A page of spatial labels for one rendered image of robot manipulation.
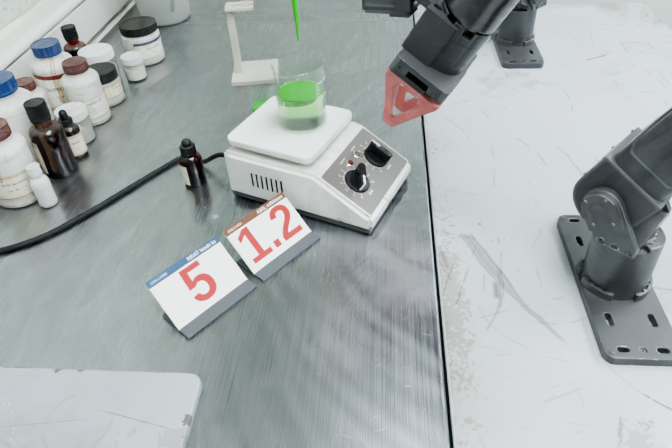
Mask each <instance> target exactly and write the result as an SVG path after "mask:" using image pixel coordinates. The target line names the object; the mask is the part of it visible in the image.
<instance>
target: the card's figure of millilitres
mask: <svg viewBox="0 0 672 448"><path fill-rule="evenodd" d="M305 229H306V226H305V225H304V224H303V222H302V221H301V220H300V218H299V217H298V216H297V214H296V213H295V212H294V210H293V209H292V208H291V206H290V205H289V204H288V202H287V201H286V200H285V198H284V199H282V200H281V201H279V202H278V203H276V204H275V205H273V206H272V207H270V208H269V209H268V210H266V211H265V212H263V213H262V214H260V215H259V216H257V217H256V218H254V219H253V220H251V221H250V222H248V223H247V224H245V225H244V226H242V227H241V228H239V229H238V230H237V231H235V232H234V233H232V234H231V235H229V236H230V238H231V239H232V240H233V242H234V243H235V244H236V246H237V247H238V248H239V250H240V251H241V252H242V254H243V255H244V256H245V258H246V259H247V261H248V262H249V263H250V265H251V266H252V267H253V268H254V267H255V266H256V265H258V264H259V263H261V262H262V261H263V260H265V259H266V258H267V257H269V256H270V255H271V254H273V253H274V252H275V251H277V250H278V249H279V248H281V247H282V246H283V245H285V244H286V243H288V242H289V241H290V240H292V239H293V238H294V237H296V236H297V235H298V234H300V233H301V232H302V231H304V230H305Z"/></svg>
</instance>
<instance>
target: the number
mask: <svg viewBox="0 0 672 448"><path fill-rule="evenodd" d="M240 277H242V275H241V274H240V272H239V271H238V270H237V268H236V267H235V265H234V264H233V263H232V261H231V260H230V259H229V257H228V256H227V255H226V253H225V252H224V251H223V249H222V248H221V247H220V245H219V244H218V243H217V244H216V245H214V246H213V247H211V248H210V249H208V250H207V251H206V252H204V253H203V254H201V255H200V256H198V257H197V258H195V259H194V260H192V261H191V262H189V263H188V264H186V265H185V266H183V267H182V268H180V269H179V270H177V271H176V272H175V273H173V274H172V275H170V276H169V277H167V278H166V279H164V280H163V281H161V282H160V283H158V284H157V285H155V286H154V287H152V289H153V290H154V292H155V293H156V294H157V296H158V297H159V298H160V300H161V301H162V303H163V304H164V305H165V307H166V308H167V309H168V311H169V312H170V313H171V315H172V316H173V318H174V319H175V320H176V322H177V323H179V322H181V321H182V320H184V319H185V318H186V317H188V316H189V315H190V314H192V313H193V312H194V311H196V310H197V309H198V308H200V307H201V306H202V305H204V304H205V303H206V302H208V301H209V300H211V299H212V298H213V297H215V296H216V295H217V294H219V293H220V292H221V291H223V290H224V289H225V288H227V287H228V286H229V285H231V284H232V283H233V282H235V281H236V280H238V279H239V278H240Z"/></svg>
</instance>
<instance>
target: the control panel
mask: <svg viewBox="0 0 672 448"><path fill-rule="evenodd" d="M371 140H376V141H377V142H378V143H380V144H381V145H382V146H383V147H385V148H386V149H387V150H389V151H390V152H391V153H392V154H393V156H392V158H391V159H390V160H389V162H388V163H387V164H386V165H385V166H383V167H377V166H374V165H372V164H371V163H370V162H369V161H368V160H367V159H366V157H365V149H366V148H367V146H368V144H369V143H370V142H371ZM356 151H358V152H360V154H361V155H360V156H359V157H358V156H356V155H355V152H356ZM348 160H352V161H353V162H354V164H353V165H349V164H348ZM359 163H364V164H365V166H366V173H367V177H368V179H369V181H370V187H369V189H368V190H367V191H366V192H363V193H359V192H355V191H353V190H352V189H350V188H349V187H348V185H347V184H346V182H345V175H346V173H347V172H348V171H349V170H352V169H355V168H356V167H357V166H358V164H359ZM406 163H407V160H405V159H404V158H403V157H401V156H400V155H399V154H397V153H396V152H395V151H393V150H392V149H391V148H389V147H388V146H387V145H385V144H384V143H383V142H381V141H380V140H379V139H377V138H376V137H375V136H373V135H372V134H371V133H369V132H368V131H367V130H366V129H364V128H362V129H361V130H360V131H359V133H358V134H357V135H356V136H355V137H354V138H353V140H352V141H351V142H350V143H349V144H348V146H347V147H346V148H345V149H344V150H343V151H342V153H341V154H340V155H339V156H338V157H337V159H336V160H335V161H334V162H333V163H332V164H331V166H330V167H329V168H328V169H327V170H326V172H325V173H324V174H323V175H322V177H321V178H322V179H323V180H325V181H326V182H327V183H329V184H330V185H331V186H333V187H334V188H335V189H337V190H338V191H339V192H341V193H342V194H343V195H345V196H346V197H347V198H348V199H350V200H351V201H352V202H354V203H355V204H356V205H358V206H359V207H360V208H362V209H363V210H364V211H366V212H367V213H368V214H370V215H372V213H373V212H374V211H375V209H376V208H377V206H378V205H379V203H380V202H381V200H382V199H383V197H384V196H385V194H386V193H387V191H388V190H389V188H390V187H391V186H392V184H393V183H394V181H395V180H396V178H397V177H398V175H399V174H400V172H401V171H402V169H403V168H404V166H405V165H406Z"/></svg>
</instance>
